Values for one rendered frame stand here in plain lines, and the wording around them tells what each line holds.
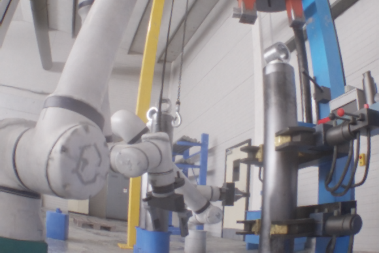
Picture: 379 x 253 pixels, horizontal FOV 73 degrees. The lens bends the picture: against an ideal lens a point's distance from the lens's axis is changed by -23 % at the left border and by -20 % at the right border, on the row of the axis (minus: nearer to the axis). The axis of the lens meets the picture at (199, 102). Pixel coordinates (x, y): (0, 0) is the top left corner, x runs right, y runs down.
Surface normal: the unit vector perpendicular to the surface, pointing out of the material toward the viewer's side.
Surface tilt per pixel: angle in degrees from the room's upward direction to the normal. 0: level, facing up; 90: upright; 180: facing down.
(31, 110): 90
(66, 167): 98
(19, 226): 71
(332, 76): 90
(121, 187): 90
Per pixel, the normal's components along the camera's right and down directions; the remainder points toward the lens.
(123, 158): -0.32, -0.07
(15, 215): 0.63, -0.56
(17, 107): 0.36, -0.31
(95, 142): 0.91, -0.04
